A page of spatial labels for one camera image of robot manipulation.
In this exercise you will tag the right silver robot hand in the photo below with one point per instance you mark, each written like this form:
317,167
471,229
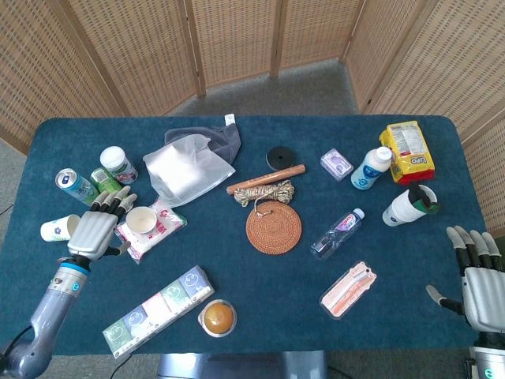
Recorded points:
483,292

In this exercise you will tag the white paper cup green print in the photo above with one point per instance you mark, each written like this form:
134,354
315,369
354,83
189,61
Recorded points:
141,221

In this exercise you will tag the orange jelly pudding cup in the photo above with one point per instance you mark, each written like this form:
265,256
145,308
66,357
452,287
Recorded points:
217,316

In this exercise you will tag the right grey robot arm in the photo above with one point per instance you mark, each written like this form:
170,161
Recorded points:
489,361

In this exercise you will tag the clear plastic water bottle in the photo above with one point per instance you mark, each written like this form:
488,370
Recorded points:
335,235

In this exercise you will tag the brown wooden stick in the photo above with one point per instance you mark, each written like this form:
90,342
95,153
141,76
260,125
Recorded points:
268,177

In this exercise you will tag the yellow red snack bag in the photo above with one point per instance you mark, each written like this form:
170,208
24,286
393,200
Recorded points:
410,152

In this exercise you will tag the pink white rice bag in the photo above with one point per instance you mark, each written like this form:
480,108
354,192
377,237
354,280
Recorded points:
158,237

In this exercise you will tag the white paper cup flower print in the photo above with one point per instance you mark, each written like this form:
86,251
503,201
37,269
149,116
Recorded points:
55,231

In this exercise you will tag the round woven rattan coaster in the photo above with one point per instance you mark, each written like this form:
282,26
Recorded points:
274,229

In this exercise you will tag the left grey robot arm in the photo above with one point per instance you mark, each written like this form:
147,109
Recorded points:
51,304

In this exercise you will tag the pink razor blister pack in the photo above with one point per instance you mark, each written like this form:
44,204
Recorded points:
347,290

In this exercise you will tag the white jar green label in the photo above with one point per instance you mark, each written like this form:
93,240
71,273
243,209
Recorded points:
118,163

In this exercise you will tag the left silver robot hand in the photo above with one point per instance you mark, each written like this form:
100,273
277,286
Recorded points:
92,233

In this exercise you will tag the green drink can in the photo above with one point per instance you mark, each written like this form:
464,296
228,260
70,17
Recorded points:
103,179

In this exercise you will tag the black and green pouch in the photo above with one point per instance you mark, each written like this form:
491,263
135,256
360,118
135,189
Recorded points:
420,199

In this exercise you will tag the translucent white zip bag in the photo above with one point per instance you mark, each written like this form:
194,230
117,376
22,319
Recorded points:
181,173

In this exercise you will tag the grey folded cloth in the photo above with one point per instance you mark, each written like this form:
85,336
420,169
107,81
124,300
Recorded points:
227,140

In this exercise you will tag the white blue yogurt bottle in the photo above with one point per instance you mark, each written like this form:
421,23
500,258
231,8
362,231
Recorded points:
369,169

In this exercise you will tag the dark blue robot torso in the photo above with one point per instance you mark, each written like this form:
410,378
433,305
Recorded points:
236,365

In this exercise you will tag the small purple clear box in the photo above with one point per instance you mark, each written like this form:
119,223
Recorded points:
336,163

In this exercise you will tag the silver blue drink can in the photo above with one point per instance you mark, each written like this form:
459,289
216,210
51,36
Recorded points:
77,187

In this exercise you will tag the black round tape roll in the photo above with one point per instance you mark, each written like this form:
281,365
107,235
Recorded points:
280,157

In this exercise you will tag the woven bamboo folding screen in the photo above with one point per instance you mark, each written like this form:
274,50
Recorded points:
138,47

